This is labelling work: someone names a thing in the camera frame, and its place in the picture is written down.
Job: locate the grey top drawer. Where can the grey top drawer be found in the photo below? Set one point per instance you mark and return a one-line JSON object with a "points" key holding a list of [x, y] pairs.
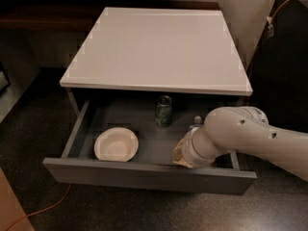
{"points": [[151, 168]]}

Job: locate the green soda can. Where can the green soda can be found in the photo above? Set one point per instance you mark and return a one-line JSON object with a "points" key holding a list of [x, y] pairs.
{"points": [[163, 112]]}

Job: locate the white paper bowl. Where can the white paper bowl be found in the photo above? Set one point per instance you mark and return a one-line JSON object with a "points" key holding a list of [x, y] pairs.
{"points": [[116, 144]]}

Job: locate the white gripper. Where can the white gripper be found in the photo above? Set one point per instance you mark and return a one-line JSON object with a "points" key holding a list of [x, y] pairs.
{"points": [[191, 148]]}

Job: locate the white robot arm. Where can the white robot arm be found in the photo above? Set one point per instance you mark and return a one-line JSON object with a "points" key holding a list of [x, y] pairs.
{"points": [[245, 130]]}

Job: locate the grey cabinet with white top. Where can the grey cabinet with white top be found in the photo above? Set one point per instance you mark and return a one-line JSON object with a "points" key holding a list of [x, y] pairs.
{"points": [[165, 50]]}

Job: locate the dark wooden shelf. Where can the dark wooden shelf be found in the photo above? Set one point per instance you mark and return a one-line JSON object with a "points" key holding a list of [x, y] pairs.
{"points": [[76, 15]]}

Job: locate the clear blue plastic bottle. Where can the clear blue plastic bottle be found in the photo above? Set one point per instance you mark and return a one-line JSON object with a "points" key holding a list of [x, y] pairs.
{"points": [[198, 121]]}

